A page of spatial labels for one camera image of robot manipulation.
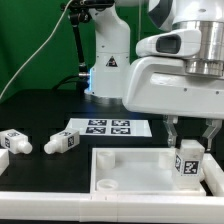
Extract white sheet with tags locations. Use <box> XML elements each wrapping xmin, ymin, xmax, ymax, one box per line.
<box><xmin>67</xmin><ymin>118</ymin><xmax>152</xmax><ymax>137</ymax></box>

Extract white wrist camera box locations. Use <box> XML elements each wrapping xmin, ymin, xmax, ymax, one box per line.
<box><xmin>136</xmin><ymin>29</ymin><xmax>202</xmax><ymax>58</ymax></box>

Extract white left fence piece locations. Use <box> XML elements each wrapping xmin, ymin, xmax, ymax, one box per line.
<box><xmin>0</xmin><ymin>149</ymin><xmax>9</xmax><ymax>176</ymax></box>

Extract white square tabletop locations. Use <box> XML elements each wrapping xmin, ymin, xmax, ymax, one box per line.
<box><xmin>90</xmin><ymin>148</ymin><xmax>206</xmax><ymax>196</ymax></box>

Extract black cable at base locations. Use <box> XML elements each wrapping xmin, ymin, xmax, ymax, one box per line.
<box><xmin>52</xmin><ymin>75</ymin><xmax>81</xmax><ymax>90</ymax></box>

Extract white fence rail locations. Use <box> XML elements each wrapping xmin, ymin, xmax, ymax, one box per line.
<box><xmin>0</xmin><ymin>192</ymin><xmax>224</xmax><ymax>224</ymax></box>
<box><xmin>202</xmin><ymin>154</ymin><xmax>224</xmax><ymax>197</ymax></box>

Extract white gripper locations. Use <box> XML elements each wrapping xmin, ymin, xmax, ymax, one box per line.
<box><xmin>122</xmin><ymin>56</ymin><xmax>224</xmax><ymax>151</ymax></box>

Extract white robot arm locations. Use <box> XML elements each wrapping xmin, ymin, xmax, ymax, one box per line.
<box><xmin>85</xmin><ymin>0</ymin><xmax>224</xmax><ymax>147</ymax></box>

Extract white right fence rail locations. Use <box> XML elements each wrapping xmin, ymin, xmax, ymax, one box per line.
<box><xmin>202</xmin><ymin>154</ymin><xmax>224</xmax><ymax>197</ymax></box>

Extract white front fence rail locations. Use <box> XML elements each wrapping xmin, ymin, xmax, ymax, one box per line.
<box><xmin>0</xmin><ymin>192</ymin><xmax>224</xmax><ymax>224</ymax></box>

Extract white cable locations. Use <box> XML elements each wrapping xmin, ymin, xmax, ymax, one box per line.
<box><xmin>0</xmin><ymin>0</ymin><xmax>74</xmax><ymax>100</ymax></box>

